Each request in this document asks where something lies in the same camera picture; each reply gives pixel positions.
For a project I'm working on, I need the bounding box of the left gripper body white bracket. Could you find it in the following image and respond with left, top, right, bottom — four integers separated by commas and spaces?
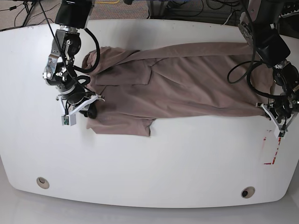
256, 103, 295, 137

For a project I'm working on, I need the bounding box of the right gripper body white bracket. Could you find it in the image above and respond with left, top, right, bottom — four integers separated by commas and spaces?
56, 92, 105, 116

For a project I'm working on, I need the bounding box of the mauve t-shirt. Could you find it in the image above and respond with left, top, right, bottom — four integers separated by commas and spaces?
82, 42, 268, 136

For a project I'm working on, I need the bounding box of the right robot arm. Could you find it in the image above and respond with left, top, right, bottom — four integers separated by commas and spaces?
43, 0, 103, 126

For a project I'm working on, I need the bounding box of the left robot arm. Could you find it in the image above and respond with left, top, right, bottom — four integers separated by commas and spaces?
238, 0, 299, 138

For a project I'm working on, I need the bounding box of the red tape marking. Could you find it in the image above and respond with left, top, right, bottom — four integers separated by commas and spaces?
260, 130, 282, 165

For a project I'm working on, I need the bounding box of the right table grommet hole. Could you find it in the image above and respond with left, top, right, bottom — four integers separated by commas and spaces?
241, 186, 255, 199

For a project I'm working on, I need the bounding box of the table grommet hole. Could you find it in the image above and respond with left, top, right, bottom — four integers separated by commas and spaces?
241, 186, 255, 199
36, 177, 50, 189

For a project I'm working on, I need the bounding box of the left table grommet hole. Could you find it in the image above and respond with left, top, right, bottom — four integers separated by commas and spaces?
36, 177, 50, 189

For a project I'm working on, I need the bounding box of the black tripod stand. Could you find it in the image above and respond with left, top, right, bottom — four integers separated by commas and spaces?
14, 0, 40, 28

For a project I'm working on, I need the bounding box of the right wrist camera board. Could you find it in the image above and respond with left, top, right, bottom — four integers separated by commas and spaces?
61, 114, 76, 126

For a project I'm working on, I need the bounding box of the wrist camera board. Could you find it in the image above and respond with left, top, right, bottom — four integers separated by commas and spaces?
274, 129, 286, 138
61, 114, 76, 126

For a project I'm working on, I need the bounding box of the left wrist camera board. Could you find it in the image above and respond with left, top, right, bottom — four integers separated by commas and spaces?
274, 129, 286, 138

